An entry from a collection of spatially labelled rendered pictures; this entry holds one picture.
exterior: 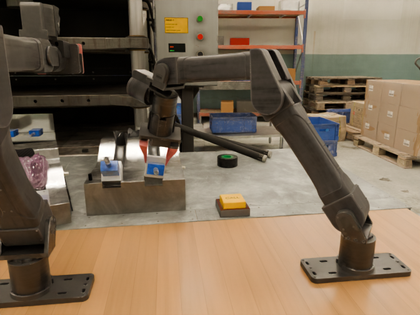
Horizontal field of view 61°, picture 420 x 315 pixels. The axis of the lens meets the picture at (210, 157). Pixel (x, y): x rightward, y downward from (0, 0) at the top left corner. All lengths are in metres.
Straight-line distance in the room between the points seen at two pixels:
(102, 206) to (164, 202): 0.16
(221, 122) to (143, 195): 3.77
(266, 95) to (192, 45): 1.13
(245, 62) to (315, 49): 7.23
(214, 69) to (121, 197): 0.42
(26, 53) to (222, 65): 0.35
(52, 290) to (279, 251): 0.45
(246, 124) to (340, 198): 4.08
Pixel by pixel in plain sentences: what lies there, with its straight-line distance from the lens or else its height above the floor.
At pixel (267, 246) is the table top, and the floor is 0.80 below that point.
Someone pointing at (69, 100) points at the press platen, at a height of 1.02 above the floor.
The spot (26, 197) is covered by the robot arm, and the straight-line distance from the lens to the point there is 0.62.
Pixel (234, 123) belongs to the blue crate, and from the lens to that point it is 4.70.
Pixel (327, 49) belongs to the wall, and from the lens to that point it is 8.00.
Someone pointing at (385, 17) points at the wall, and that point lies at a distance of 8.49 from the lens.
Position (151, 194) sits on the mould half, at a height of 0.85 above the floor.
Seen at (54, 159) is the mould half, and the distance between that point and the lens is 1.30.
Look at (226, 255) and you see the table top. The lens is 0.78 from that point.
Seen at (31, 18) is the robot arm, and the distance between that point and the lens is 0.78.
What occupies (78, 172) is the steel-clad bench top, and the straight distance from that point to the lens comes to 1.38.
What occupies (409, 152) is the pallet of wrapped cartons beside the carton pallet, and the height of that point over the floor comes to 0.16.
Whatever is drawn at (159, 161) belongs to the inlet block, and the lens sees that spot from 0.94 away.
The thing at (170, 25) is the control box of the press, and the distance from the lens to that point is 1.77.
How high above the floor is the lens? 1.20
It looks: 15 degrees down
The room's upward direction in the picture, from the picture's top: straight up
